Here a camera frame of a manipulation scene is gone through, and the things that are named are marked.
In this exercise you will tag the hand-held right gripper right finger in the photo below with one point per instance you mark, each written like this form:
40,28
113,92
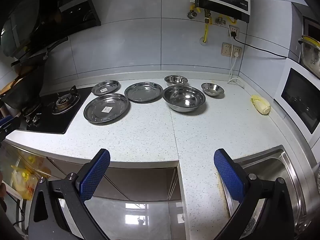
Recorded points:
228,177

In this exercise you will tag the small deep steel bowl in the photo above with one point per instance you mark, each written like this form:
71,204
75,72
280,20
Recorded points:
176,80

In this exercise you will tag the wall outlet with white plug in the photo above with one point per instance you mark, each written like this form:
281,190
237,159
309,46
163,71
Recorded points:
237,50

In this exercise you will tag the plain steel plate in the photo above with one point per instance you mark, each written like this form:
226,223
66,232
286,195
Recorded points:
143,92

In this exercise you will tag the metal water valve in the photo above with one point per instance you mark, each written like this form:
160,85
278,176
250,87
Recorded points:
191,14
220,21

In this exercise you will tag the black wok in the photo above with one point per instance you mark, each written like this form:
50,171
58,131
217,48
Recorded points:
22,90

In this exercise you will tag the stainless steel sink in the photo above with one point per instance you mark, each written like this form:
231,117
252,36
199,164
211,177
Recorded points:
275,165

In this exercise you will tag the steel pot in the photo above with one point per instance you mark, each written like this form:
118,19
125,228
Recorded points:
311,55

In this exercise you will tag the white microwave oven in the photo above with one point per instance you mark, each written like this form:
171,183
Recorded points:
300,100

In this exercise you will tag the small labelled steel plate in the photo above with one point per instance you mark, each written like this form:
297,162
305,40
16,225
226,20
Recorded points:
110,85

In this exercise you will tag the large labelled steel plate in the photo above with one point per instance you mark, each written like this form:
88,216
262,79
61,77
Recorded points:
97,111

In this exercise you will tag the gas burner grate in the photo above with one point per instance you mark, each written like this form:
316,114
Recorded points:
31,115
63,102

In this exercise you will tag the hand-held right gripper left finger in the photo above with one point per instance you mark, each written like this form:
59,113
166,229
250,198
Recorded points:
96,172

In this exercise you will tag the empty wall outlet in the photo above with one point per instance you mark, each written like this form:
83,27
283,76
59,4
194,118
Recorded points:
226,48

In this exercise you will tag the grey base cabinet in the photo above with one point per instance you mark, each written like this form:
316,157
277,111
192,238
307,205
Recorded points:
137,180

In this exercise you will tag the wall outlet with black plug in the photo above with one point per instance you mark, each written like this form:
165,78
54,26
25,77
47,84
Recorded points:
236,28

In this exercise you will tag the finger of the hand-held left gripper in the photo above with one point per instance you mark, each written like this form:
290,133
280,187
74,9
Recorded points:
10,125

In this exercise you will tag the yellow plastic bag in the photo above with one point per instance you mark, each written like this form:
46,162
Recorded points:
22,182

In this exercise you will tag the napa cabbage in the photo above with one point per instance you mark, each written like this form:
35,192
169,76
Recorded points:
261,105

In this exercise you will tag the black glass gas stove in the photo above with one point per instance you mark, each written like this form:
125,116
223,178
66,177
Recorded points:
57,123

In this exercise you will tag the small flared steel bowl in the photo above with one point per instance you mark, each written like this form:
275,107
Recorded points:
212,88

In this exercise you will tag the black range hood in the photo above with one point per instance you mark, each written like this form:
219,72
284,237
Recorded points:
75,2

